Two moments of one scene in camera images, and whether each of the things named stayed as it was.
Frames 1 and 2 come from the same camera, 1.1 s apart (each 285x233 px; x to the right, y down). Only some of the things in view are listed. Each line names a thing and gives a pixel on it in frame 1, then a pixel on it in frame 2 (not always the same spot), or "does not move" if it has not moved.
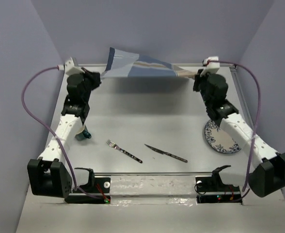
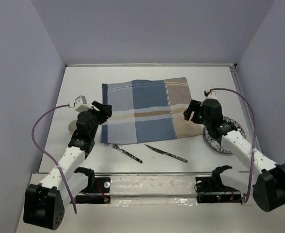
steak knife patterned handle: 169,155 does not move
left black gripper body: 90,83 to 98,118
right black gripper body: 201,82 to 197,117
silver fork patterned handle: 114,145 does not move
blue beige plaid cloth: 121,63 to 147,110
